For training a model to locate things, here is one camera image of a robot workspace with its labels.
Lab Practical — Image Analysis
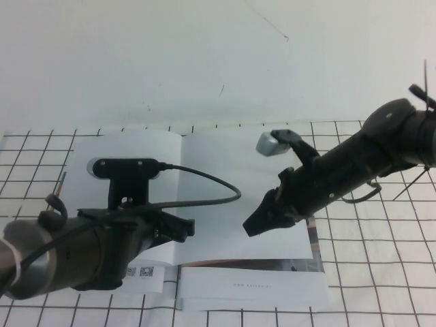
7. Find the black left camera cable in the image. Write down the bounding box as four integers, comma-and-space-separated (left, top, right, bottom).
13, 162, 243, 273

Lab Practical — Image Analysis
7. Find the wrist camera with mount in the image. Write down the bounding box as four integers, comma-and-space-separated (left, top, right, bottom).
255, 129, 321, 168
87, 157, 161, 212

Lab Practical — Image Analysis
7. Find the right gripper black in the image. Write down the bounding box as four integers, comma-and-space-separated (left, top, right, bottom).
243, 144, 367, 238

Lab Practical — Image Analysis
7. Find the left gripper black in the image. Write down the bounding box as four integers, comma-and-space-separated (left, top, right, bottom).
78, 209, 196, 290

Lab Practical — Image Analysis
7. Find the black camera cable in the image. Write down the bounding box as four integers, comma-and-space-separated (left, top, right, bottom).
13, 162, 243, 273
343, 180, 382, 205

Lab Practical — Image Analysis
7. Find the white leaflet with web address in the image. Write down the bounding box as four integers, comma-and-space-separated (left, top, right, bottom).
178, 217, 330, 313

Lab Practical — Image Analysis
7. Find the white black-grid tablecloth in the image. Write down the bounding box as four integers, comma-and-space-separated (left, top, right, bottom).
0, 119, 436, 327

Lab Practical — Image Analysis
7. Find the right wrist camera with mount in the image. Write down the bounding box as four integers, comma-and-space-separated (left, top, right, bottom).
255, 129, 321, 168

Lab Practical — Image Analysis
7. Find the black right camera cable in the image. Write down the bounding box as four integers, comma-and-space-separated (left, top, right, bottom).
343, 180, 382, 205

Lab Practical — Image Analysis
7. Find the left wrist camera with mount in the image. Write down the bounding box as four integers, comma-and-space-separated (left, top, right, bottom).
87, 157, 161, 212

